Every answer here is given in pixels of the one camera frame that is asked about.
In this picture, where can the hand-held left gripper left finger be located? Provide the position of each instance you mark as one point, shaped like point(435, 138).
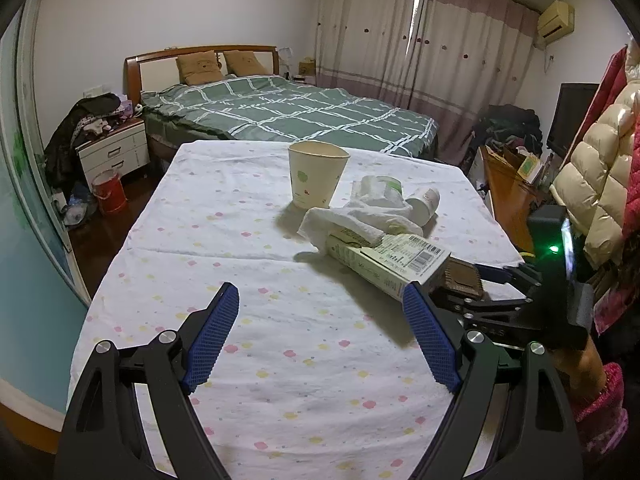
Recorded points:
point(212, 337)

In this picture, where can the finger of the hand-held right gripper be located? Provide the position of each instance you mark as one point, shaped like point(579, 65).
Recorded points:
point(505, 274)
point(480, 310)

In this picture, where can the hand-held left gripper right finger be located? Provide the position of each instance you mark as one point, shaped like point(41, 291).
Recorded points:
point(432, 342)

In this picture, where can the brown ribbed packet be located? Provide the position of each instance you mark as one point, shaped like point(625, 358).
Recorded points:
point(462, 280)

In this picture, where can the white green carton box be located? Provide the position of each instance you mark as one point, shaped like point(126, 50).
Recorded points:
point(395, 265)

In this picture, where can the white pill bottle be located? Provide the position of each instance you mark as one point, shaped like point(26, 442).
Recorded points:
point(425, 205)

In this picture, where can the white cloth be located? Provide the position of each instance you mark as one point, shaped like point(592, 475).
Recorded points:
point(365, 215)

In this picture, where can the cream paper cup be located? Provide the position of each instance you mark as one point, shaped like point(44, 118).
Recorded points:
point(316, 175)

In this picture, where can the person's right forearm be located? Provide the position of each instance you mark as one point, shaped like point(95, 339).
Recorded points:
point(590, 380)

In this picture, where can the wooden cabinet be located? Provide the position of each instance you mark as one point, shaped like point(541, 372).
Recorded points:
point(510, 190)

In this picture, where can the small cardboard box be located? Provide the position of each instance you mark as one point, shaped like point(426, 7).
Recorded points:
point(530, 166)

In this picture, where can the cream puffer jacket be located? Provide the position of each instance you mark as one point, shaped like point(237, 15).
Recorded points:
point(605, 175)

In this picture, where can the pink floral bag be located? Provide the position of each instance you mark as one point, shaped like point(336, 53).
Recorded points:
point(615, 295)

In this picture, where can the white dotted tablecloth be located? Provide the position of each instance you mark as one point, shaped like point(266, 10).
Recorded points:
point(250, 260)

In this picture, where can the clothes pile on cabinet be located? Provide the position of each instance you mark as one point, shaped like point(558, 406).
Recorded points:
point(510, 125)

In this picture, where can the black television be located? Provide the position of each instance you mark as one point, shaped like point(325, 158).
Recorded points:
point(572, 117)

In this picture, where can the red bucket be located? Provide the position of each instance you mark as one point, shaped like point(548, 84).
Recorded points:
point(109, 192)

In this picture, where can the plastic bags on floor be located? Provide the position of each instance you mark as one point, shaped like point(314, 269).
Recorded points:
point(75, 210)

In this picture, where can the pink white curtain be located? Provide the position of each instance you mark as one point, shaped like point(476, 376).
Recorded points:
point(425, 60)

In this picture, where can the cream air conditioner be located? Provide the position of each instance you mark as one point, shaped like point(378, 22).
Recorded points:
point(555, 20)

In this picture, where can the green checked bed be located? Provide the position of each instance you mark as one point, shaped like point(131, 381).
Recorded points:
point(300, 110)

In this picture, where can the white nightstand with clothes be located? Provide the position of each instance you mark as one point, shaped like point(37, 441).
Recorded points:
point(85, 120)

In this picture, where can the wardrobe sliding door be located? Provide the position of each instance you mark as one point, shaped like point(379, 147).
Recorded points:
point(20, 160)

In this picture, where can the brown bear pillow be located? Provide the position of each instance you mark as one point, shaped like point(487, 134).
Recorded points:
point(244, 61)
point(197, 66)

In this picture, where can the small bedside table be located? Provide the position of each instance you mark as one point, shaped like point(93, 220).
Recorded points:
point(300, 79)

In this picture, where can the wooden headboard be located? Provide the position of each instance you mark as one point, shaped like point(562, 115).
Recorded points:
point(150, 62)

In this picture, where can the tissue box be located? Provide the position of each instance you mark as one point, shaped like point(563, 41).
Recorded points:
point(306, 67)

